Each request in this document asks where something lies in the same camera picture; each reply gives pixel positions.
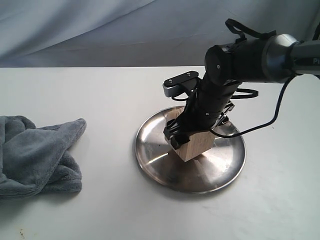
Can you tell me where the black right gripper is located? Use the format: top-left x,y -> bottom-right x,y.
163,101 -> 235,149

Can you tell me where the wooden block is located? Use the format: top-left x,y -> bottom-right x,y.
164,111 -> 216,163

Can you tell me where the grey fleece cloth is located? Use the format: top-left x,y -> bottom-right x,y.
0,115 -> 87,201

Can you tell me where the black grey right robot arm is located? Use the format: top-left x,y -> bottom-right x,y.
163,19 -> 320,149

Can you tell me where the round steel plate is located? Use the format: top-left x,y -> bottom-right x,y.
134,106 -> 246,194

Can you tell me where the black stand pole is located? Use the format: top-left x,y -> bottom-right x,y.
312,17 -> 320,41

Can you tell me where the white backdrop cloth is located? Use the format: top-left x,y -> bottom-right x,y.
0,0 -> 320,68

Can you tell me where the black cable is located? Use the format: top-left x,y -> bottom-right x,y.
172,74 -> 320,139

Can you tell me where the wrist camera with black bracket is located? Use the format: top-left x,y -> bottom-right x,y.
162,71 -> 201,98

